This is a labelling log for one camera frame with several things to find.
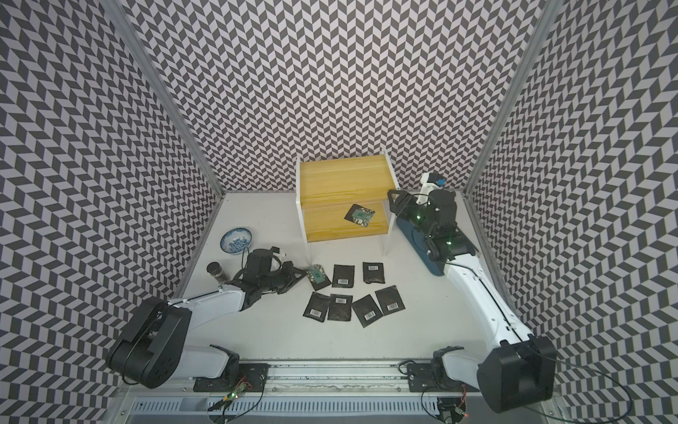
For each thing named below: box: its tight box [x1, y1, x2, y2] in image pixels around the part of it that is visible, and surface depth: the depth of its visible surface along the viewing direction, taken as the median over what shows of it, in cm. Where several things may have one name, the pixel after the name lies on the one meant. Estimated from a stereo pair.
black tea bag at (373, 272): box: [362, 261, 386, 284], surface depth 96 cm
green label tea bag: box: [374, 285, 406, 316], surface depth 90 cm
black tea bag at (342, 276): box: [331, 264, 355, 288], surface depth 95 cm
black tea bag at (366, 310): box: [351, 294, 384, 328], surface depth 88 cm
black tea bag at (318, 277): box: [306, 264, 332, 291], surface depth 92 cm
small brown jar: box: [206, 261, 229, 286], surface depth 86 cm
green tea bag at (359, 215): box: [344, 203, 376, 228], surface depth 92 cm
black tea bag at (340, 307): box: [327, 293, 354, 322], surface depth 88 cm
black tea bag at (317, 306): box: [302, 291, 332, 323], surface depth 88 cm
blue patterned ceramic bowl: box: [219, 227, 253, 255], surface depth 101 cm
